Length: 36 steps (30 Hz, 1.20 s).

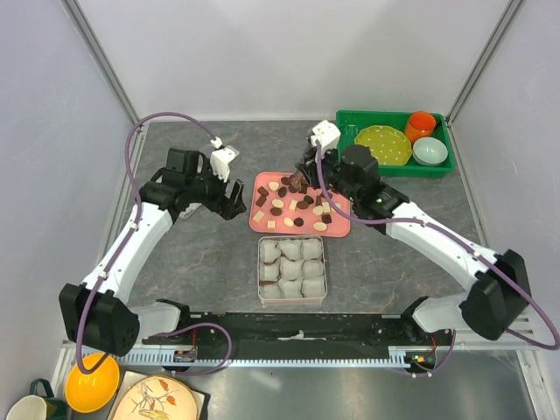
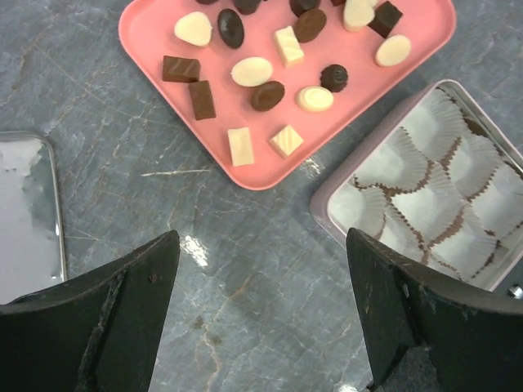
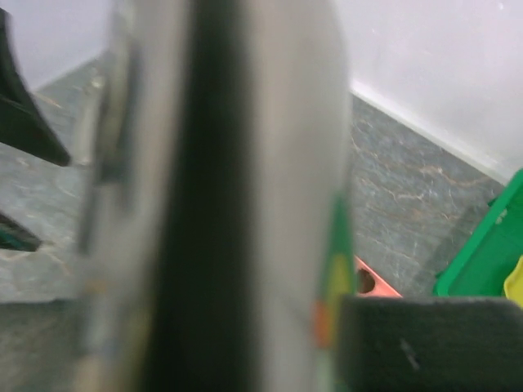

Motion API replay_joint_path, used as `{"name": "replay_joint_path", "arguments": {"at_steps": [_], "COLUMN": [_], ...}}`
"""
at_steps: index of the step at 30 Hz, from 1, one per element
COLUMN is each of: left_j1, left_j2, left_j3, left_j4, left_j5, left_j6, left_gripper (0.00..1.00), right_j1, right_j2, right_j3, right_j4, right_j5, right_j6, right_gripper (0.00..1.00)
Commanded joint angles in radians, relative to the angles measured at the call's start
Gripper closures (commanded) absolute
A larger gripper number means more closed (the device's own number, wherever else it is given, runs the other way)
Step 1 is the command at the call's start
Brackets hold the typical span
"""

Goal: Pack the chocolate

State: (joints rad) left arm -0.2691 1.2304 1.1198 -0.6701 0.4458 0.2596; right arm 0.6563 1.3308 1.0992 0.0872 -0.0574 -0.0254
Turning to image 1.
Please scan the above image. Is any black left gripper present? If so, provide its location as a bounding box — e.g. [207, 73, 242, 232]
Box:
[186, 158, 246, 221]

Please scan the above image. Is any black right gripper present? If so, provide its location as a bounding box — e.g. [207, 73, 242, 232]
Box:
[297, 142, 360, 203]

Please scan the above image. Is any pink chocolate tray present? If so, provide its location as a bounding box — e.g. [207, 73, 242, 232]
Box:
[248, 171, 351, 238]

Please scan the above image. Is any pink square chocolate tin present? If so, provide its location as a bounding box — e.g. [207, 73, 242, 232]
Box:
[256, 235, 328, 306]

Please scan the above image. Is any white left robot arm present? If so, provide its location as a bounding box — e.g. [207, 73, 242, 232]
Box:
[59, 146, 246, 356]

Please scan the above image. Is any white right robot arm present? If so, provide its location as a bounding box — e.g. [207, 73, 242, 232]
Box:
[296, 145, 530, 345]

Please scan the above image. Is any white oval chocolate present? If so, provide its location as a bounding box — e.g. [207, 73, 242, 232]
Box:
[313, 221, 328, 232]

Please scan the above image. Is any green plastic bin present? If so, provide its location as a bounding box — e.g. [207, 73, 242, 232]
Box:
[336, 110, 455, 179]

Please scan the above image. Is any yellow-green dotted plate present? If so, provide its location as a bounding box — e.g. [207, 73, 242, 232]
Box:
[354, 125, 412, 166]

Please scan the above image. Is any pale green bowl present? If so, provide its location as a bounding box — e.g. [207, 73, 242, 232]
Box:
[412, 136, 449, 166]

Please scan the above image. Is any orange cup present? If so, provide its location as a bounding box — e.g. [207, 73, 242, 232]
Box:
[404, 111, 437, 144]

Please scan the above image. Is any decorated bird plate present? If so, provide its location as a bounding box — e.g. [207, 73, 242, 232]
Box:
[110, 375, 199, 420]

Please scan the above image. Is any yellow bowl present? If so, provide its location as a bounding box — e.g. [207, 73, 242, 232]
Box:
[65, 356, 120, 414]

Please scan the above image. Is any dark green mug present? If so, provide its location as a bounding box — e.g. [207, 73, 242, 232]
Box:
[30, 378, 68, 420]

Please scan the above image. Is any white mug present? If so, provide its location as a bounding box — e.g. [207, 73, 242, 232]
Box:
[6, 395, 47, 420]

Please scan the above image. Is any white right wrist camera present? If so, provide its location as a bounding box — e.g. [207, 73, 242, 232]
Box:
[309, 120, 341, 150]

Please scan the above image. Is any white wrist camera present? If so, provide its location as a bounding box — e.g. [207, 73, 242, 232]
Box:
[210, 137, 240, 183]
[309, 120, 341, 150]

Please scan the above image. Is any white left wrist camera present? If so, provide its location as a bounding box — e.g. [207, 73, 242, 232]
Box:
[210, 137, 240, 183]

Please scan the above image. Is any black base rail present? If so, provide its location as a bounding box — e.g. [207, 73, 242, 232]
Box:
[142, 312, 452, 361]

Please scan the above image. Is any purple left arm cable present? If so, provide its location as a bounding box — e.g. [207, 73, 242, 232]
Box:
[74, 111, 233, 376]

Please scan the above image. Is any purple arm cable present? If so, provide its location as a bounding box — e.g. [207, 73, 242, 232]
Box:
[74, 111, 233, 376]
[314, 143, 560, 380]

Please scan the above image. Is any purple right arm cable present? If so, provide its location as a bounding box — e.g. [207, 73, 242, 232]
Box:
[314, 143, 560, 380]

